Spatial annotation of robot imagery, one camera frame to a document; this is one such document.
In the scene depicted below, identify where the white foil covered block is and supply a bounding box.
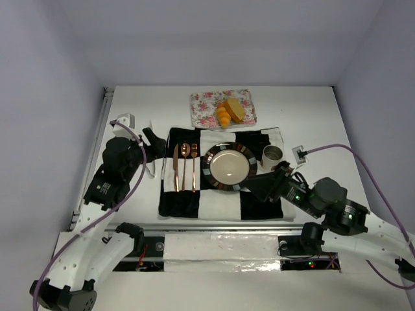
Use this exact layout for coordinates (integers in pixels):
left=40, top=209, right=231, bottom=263
left=163, top=233, right=281, bottom=273

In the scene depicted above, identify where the black white checkered cloth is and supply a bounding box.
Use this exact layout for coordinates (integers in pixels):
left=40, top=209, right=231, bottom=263
left=158, top=127, right=296, bottom=222

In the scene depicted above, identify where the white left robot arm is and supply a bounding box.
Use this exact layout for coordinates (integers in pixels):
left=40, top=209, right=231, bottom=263
left=29, top=121, right=166, bottom=310

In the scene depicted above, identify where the orange striped croissant bread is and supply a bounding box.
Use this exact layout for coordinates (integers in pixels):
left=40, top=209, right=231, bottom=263
left=216, top=104, right=231, bottom=129

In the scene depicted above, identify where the copper table knife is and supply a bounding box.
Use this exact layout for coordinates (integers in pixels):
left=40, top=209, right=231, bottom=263
left=172, top=145, right=180, bottom=192

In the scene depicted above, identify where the copper spoon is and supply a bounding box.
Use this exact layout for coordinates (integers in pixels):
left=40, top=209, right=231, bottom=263
left=181, top=143, right=191, bottom=191

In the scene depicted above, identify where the floral rectangular tray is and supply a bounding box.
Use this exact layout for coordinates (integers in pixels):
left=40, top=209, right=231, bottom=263
left=190, top=89, right=257, bottom=130

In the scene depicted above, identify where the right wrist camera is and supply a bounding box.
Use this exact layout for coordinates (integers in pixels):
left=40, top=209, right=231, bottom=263
left=292, top=145, right=307, bottom=165

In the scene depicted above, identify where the white steel cup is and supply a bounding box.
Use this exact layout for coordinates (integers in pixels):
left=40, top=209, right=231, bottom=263
left=261, top=145, right=283, bottom=172

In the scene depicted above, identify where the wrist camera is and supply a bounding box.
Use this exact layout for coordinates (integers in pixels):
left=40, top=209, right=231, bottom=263
left=292, top=145, right=307, bottom=165
left=112, top=113, right=135, bottom=139

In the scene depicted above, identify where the dark rimmed beige plate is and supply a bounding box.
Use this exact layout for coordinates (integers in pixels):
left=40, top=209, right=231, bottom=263
left=200, top=142, right=257, bottom=191

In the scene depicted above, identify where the aluminium frame rail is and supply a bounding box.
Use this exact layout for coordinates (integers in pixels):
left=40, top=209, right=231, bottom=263
left=67, top=86, right=115, bottom=231

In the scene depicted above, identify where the yellow bread slice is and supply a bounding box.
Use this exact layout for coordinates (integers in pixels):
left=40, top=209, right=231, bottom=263
left=224, top=98, right=245, bottom=123

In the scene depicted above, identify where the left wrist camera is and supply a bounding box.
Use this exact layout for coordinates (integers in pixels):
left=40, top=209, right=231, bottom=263
left=112, top=113, right=135, bottom=139

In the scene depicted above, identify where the copper fork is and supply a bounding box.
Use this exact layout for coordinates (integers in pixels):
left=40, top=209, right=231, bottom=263
left=191, top=143, right=198, bottom=192

